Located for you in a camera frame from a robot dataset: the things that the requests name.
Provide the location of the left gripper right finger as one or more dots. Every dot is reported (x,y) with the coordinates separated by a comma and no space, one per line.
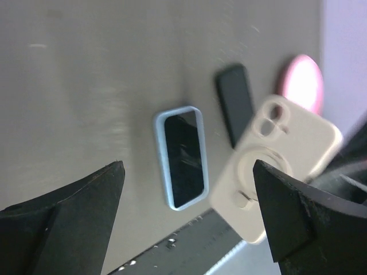
(310,231)

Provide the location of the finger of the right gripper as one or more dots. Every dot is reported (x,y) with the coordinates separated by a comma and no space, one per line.
(345,176)

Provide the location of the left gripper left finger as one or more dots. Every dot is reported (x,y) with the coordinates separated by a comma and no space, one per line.
(66,231)

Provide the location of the beige phone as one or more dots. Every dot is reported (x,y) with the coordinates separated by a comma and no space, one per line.
(288,137)

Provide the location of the black phone case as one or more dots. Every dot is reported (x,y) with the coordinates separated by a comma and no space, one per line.
(235,98)

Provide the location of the light blue phone case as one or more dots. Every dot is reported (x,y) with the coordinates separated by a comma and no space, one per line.
(159,128)

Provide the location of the pink plate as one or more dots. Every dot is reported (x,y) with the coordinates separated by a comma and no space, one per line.
(301,82)

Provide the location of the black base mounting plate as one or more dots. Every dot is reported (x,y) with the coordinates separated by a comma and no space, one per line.
(192,249)

